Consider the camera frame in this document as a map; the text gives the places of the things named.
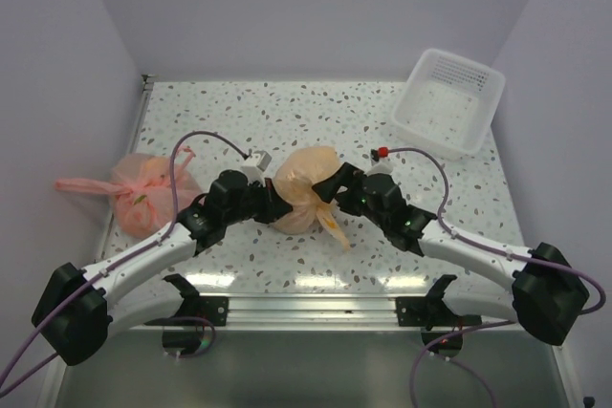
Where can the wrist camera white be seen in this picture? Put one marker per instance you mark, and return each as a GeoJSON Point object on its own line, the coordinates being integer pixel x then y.
{"type": "Point", "coordinates": [380, 162]}
{"type": "Point", "coordinates": [255, 165]}

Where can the pink plastic bag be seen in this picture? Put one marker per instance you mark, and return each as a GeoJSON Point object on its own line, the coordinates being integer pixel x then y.
{"type": "Point", "coordinates": [139, 191]}

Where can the aluminium rail front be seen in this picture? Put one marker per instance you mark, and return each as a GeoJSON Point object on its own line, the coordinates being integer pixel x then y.
{"type": "Point", "coordinates": [305, 312]}

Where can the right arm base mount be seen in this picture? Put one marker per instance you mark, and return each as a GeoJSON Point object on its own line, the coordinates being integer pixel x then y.
{"type": "Point", "coordinates": [429, 311]}

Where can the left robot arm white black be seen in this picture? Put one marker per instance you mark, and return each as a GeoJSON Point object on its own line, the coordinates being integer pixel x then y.
{"type": "Point", "coordinates": [74, 312]}

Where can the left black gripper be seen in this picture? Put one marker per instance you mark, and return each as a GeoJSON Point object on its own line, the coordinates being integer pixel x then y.
{"type": "Point", "coordinates": [273, 206]}

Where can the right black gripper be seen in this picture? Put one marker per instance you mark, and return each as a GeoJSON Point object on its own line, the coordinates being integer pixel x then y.
{"type": "Point", "coordinates": [349, 177]}

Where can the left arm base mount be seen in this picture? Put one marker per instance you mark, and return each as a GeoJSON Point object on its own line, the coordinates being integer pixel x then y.
{"type": "Point", "coordinates": [204, 313]}

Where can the orange plastic bag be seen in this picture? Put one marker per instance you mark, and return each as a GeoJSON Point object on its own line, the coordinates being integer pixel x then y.
{"type": "Point", "coordinates": [294, 181]}

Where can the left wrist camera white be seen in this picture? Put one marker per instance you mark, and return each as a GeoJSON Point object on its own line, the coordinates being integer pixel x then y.
{"type": "Point", "coordinates": [255, 165]}

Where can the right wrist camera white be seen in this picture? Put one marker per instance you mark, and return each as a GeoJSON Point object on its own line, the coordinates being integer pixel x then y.
{"type": "Point", "coordinates": [380, 162]}

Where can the white plastic basket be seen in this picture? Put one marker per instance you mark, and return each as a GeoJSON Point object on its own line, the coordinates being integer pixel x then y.
{"type": "Point", "coordinates": [447, 104]}

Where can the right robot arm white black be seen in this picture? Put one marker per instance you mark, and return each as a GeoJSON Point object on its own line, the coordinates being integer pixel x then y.
{"type": "Point", "coordinates": [543, 293]}

